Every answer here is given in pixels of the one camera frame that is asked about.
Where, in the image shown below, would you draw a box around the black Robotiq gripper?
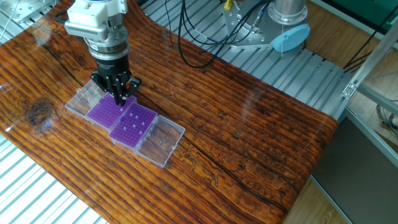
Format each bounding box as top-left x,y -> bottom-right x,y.
90,54 -> 143,106

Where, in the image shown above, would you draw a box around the purple pipette tip box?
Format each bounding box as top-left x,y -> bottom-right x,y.
64,79 -> 138,133
108,102 -> 187,169

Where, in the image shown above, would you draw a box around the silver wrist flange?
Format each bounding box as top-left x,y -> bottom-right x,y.
88,18 -> 131,62

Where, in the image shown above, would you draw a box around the wood grain table mat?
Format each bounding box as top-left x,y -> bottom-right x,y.
0,0 -> 339,224

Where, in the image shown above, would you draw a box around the perforated aluminium plate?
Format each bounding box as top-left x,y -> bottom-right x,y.
0,0 -> 59,24

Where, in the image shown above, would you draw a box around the white zip tie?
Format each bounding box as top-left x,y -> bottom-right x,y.
279,23 -> 285,59

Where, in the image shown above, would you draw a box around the dark grey panel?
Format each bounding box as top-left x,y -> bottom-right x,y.
310,116 -> 398,224

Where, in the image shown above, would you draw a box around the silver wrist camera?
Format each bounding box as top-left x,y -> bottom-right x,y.
63,21 -> 108,41

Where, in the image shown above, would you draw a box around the thick black cable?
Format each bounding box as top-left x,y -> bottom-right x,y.
177,0 -> 271,69

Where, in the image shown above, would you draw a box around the white printed camera mount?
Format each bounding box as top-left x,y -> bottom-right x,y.
67,0 -> 129,27

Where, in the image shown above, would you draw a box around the black camera cable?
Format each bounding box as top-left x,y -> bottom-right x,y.
53,10 -> 70,25

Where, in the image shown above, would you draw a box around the cable with silver plug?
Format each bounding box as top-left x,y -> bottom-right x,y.
249,2 -> 270,29

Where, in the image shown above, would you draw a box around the silver corner bracket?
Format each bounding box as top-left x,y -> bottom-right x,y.
341,82 -> 358,99

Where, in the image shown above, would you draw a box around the black floor cable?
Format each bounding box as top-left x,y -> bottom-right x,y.
343,12 -> 398,74

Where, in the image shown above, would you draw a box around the aluminium frame post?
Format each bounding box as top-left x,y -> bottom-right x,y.
341,21 -> 398,100

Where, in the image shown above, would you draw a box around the aluminium frame rail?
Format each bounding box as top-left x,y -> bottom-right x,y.
338,105 -> 398,170

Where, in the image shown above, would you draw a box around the aluminium frame beam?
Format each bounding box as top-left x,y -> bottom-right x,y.
356,83 -> 398,116

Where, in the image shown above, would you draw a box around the coiled grey cables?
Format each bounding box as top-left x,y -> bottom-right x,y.
375,99 -> 398,139

